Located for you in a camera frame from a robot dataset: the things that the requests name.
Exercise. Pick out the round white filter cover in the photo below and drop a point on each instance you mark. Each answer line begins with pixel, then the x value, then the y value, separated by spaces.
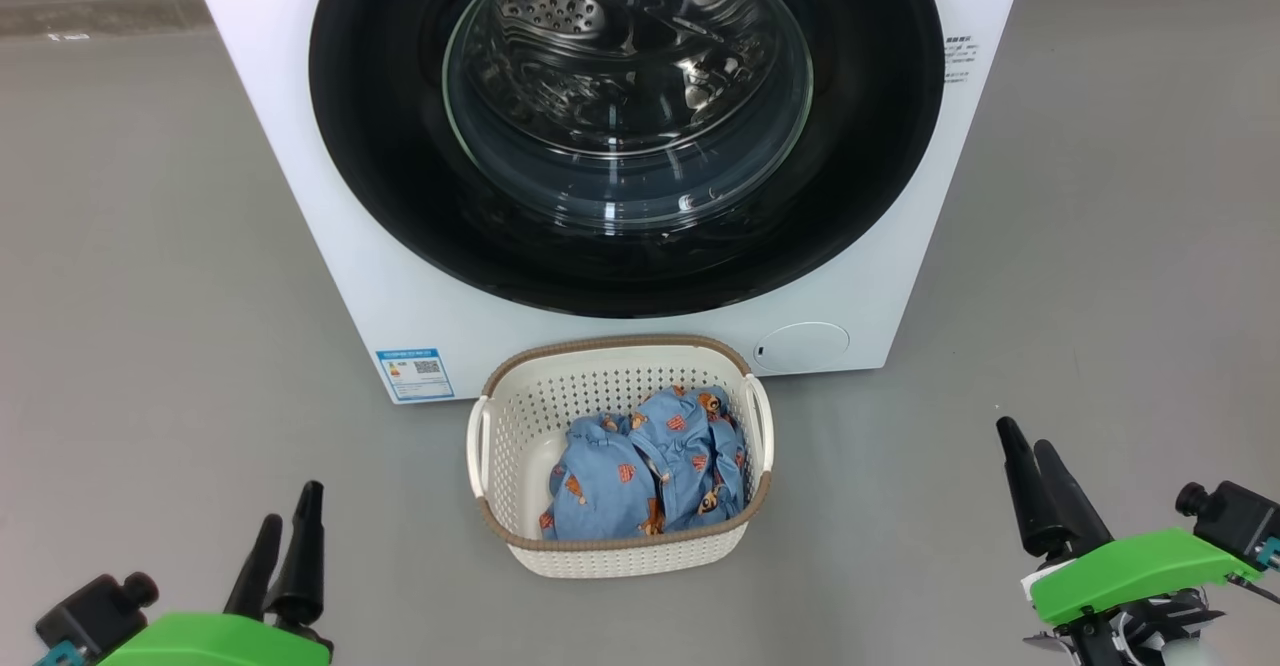
pixel 800 347

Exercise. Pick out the teal camera connector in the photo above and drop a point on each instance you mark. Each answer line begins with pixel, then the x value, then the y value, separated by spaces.
pixel 1270 551
pixel 60 656

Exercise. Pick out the teal right camera connector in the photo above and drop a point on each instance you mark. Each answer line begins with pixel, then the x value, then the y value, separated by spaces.
pixel 1270 551

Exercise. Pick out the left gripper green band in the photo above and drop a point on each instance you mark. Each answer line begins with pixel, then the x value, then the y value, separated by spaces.
pixel 210 644

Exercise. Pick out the white front-load washing machine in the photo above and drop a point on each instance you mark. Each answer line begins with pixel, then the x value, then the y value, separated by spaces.
pixel 300 196

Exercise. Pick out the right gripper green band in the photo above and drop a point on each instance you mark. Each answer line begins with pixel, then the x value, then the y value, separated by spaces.
pixel 1130 571

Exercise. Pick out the black round glass washer door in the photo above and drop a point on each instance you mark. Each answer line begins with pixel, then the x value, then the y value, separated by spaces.
pixel 400 196

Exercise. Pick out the cream perforated laundry basket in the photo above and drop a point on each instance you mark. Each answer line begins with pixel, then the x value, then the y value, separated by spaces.
pixel 520 416

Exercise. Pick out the teal left camera connector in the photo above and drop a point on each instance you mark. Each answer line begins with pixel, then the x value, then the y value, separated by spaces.
pixel 60 656

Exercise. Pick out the stainless steel washing machine drum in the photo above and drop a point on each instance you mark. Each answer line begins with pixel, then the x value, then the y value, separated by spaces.
pixel 560 11

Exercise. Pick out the printed warning text label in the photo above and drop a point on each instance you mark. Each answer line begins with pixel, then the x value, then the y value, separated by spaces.
pixel 960 56

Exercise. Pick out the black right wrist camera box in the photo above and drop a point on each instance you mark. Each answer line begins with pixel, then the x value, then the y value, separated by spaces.
pixel 1235 521

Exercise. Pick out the blue bear-print garment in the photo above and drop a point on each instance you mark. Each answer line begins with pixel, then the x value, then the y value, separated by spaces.
pixel 690 446
pixel 600 491

